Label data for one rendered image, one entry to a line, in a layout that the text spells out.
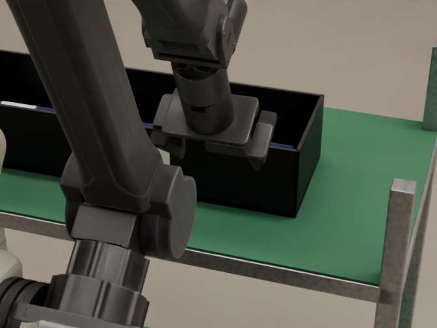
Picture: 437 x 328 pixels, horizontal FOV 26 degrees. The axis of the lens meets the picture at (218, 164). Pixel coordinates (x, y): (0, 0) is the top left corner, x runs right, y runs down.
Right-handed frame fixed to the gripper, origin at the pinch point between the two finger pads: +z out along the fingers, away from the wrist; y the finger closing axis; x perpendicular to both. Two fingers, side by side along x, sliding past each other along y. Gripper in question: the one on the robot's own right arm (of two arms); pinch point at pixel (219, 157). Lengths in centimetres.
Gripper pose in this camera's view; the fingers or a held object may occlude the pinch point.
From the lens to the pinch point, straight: 116.6
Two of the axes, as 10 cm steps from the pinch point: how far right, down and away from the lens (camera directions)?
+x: -2.5, 8.4, -4.8
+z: 1.2, 5.2, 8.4
